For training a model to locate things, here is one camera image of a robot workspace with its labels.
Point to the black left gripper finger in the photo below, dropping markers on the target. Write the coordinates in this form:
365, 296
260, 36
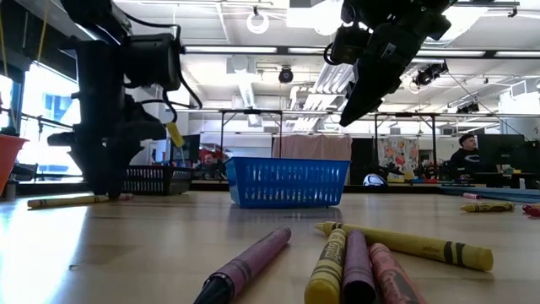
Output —
107, 169

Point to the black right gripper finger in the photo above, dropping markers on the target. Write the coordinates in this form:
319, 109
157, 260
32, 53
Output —
367, 97

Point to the yellow crayon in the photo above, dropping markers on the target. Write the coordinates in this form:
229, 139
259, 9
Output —
487, 207
63, 201
327, 270
422, 247

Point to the purple crayon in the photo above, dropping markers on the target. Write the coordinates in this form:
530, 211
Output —
249, 266
358, 266

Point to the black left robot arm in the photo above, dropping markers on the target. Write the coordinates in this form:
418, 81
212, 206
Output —
97, 17

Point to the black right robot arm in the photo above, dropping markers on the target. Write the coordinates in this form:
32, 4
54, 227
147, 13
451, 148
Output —
401, 8

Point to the black stage light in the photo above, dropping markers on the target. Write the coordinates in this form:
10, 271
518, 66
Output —
468, 107
428, 75

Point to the black plastic basket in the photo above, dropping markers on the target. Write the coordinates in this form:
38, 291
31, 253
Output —
160, 179

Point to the floral cloth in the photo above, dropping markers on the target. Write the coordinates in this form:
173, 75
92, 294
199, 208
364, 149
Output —
398, 154

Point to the pink curtain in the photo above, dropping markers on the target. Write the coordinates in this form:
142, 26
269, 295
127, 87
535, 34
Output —
312, 148

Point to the yellow tape tag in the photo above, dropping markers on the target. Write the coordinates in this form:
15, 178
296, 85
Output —
175, 134

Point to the black monitor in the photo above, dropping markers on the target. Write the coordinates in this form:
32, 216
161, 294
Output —
500, 152
187, 148

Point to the black and white ball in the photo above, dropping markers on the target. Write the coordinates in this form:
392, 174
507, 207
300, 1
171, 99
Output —
373, 180

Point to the black ceiling speaker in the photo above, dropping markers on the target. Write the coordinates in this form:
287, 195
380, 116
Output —
286, 75

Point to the orange plastic basket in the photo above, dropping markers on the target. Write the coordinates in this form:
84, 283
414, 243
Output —
8, 162

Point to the person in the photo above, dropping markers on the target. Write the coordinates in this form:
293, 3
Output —
464, 158
208, 159

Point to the blue plastic basket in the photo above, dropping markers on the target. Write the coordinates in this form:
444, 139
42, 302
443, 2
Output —
287, 183

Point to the black folding table frame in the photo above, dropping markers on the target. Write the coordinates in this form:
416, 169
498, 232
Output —
405, 114
251, 112

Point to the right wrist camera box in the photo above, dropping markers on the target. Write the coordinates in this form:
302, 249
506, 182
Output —
348, 44

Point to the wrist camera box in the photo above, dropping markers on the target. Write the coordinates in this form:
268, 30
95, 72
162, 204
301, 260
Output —
152, 61
348, 44

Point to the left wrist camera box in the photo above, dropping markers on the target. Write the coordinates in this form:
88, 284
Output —
152, 61

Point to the black ceiling light rail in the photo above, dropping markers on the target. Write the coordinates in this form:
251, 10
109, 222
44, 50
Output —
282, 50

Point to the black aluminium table frame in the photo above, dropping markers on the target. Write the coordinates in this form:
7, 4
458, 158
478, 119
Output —
485, 192

